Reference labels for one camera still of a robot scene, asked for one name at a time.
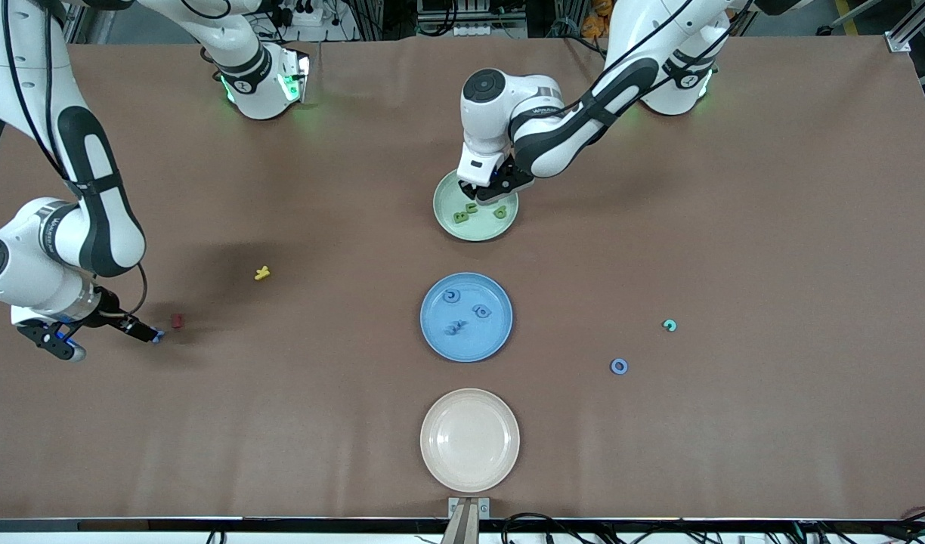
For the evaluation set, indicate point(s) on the blue letter M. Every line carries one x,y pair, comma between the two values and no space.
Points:
455,327

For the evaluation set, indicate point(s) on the pile of orange objects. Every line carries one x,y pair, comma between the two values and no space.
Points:
592,26

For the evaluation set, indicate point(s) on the blue plate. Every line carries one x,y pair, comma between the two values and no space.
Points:
466,347

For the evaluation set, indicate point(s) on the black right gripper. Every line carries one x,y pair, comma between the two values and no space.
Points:
116,322

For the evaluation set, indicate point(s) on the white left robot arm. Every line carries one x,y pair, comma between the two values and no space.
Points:
561,143

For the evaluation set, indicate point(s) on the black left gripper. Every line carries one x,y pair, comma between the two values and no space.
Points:
517,179

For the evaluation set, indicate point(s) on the aluminium frame post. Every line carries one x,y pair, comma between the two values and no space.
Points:
916,26

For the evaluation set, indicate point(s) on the light green plate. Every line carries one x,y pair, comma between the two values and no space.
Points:
481,227

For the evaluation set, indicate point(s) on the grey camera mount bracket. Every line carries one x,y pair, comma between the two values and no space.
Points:
468,517

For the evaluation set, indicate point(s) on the blue number 6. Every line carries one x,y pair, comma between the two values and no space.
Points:
481,310

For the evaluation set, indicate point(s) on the metal equipment rack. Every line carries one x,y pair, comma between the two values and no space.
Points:
470,23

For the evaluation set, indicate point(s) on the beige plate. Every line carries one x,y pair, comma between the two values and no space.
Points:
470,440

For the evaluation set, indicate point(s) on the green letter B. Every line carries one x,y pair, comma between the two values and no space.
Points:
462,217

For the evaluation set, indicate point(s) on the brown table cover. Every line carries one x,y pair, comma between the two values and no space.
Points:
281,453

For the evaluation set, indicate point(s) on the yellow letter Y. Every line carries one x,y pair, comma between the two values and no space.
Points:
261,273

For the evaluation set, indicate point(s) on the white power strip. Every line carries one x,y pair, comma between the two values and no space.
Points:
304,13

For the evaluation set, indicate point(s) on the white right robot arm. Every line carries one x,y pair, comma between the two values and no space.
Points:
24,264

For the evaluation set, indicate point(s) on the blue letter O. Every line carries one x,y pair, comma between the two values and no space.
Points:
614,366

